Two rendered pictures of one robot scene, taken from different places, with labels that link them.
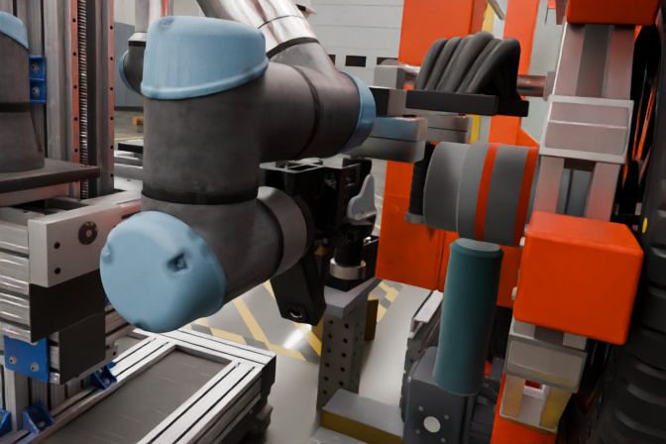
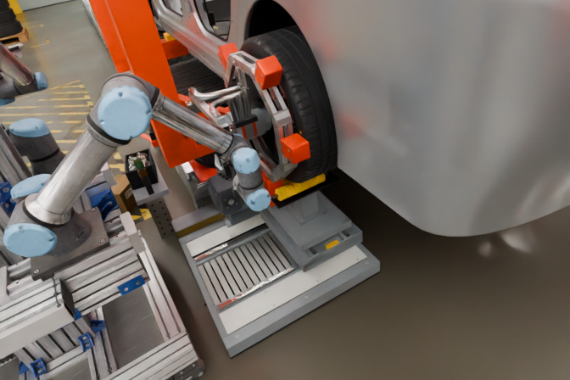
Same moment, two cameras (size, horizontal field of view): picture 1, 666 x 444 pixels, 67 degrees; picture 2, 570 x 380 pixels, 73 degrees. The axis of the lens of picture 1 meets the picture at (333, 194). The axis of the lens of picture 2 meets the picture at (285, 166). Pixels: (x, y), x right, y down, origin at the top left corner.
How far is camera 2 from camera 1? 1.05 m
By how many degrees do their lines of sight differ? 48
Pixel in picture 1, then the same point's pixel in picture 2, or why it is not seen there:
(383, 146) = not seen: hidden behind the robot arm
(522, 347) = (287, 165)
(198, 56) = (255, 162)
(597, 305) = (304, 153)
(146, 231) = (261, 194)
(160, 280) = (265, 199)
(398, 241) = (174, 148)
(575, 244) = (298, 147)
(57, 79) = not seen: hidden behind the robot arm
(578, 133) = (282, 120)
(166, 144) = (254, 179)
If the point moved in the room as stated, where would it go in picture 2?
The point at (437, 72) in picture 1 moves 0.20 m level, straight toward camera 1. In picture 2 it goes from (237, 114) to (273, 131)
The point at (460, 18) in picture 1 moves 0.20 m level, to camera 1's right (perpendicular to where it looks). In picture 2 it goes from (156, 44) to (190, 30)
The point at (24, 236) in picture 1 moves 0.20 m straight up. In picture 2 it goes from (128, 242) to (103, 196)
